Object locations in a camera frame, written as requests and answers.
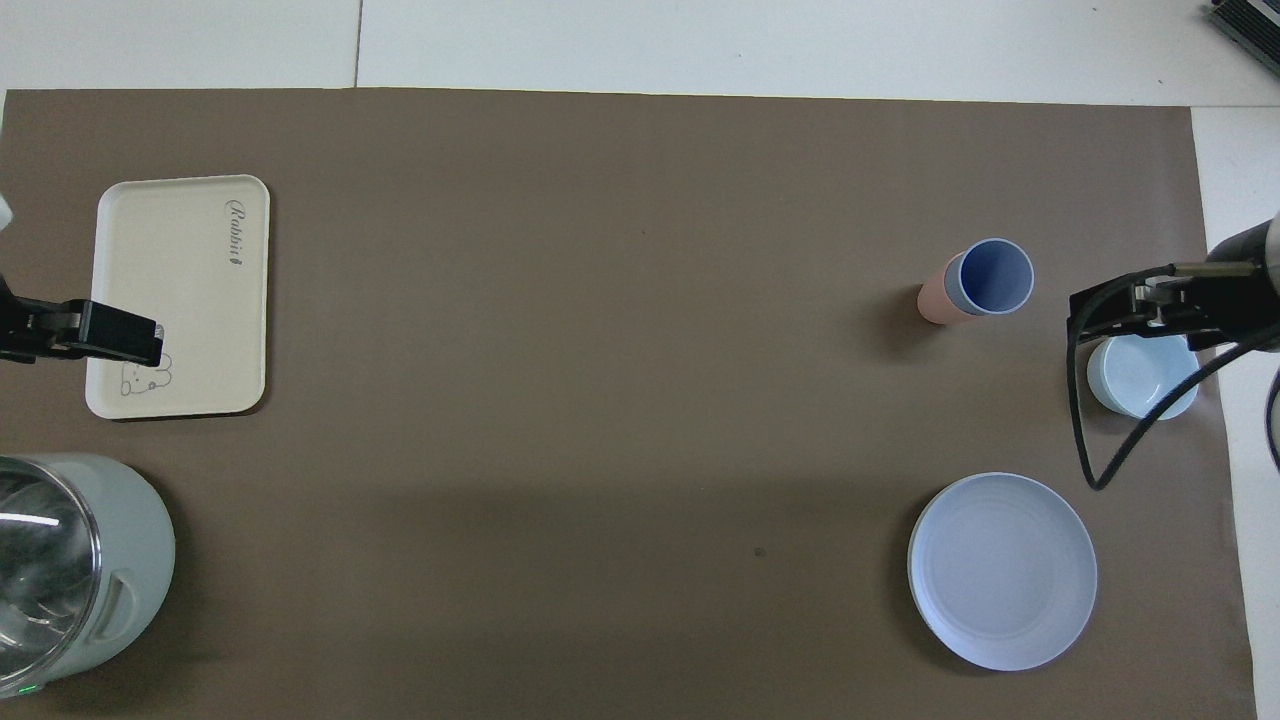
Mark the glass pot lid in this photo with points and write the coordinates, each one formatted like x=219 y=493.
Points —
x=40 y=570

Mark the cream tray with rabbit print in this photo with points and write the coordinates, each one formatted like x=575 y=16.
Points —
x=180 y=270

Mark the light blue small bowl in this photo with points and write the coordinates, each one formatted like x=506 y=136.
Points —
x=1135 y=385

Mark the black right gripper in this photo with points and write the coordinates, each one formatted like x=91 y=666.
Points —
x=1240 y=300

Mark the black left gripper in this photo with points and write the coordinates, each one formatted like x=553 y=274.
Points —
x=35 y=335

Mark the pink plastic cup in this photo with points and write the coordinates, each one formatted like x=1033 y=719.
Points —
x=934 y=302

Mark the blue plastic cup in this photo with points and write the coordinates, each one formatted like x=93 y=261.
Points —
x=990 y=280

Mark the pale green cooking pot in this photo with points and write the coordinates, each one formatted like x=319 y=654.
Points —
x=140 y=540

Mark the brown paper table mat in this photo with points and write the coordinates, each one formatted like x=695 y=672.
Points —
x=600 y=350

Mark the light blue round plate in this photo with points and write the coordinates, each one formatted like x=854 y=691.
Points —
x=1002 y=570

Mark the grey ribbed device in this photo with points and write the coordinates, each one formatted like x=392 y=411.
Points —
x=1250 y=25

